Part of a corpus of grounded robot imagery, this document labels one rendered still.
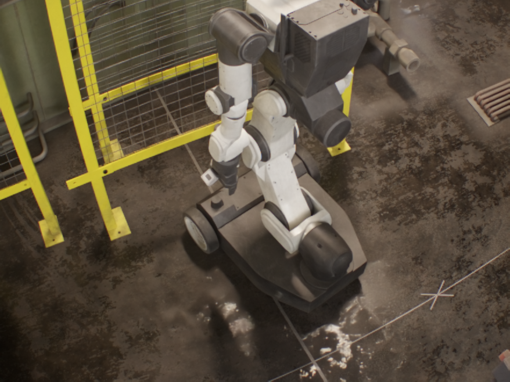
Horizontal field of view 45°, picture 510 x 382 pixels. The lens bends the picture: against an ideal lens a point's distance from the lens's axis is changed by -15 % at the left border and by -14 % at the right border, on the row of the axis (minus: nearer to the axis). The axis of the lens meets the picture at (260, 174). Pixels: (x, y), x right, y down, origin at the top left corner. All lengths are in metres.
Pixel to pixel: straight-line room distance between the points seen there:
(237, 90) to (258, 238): 0.98
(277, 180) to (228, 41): 0.92
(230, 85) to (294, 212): 0.86
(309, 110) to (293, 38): 0.29
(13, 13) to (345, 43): 1.68
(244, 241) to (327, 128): 0.85
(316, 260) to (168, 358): 0.72
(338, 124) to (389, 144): 1.28
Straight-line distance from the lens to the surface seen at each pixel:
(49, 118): 3.53
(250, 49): 1.76
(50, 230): 3.07
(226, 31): 1.78
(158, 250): 2.97
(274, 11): 1.83
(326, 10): 1.84
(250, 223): 2.81
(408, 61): 3.41
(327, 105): 2.08
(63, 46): 2.21
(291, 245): 2.60
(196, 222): 2.79
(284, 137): 2.43
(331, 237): 2.57
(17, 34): 3.11
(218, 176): 2.38
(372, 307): 2.84
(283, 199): 2.61
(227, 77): 1.89
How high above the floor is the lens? 2.54
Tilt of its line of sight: 54 degrees down
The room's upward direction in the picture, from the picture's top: straight up
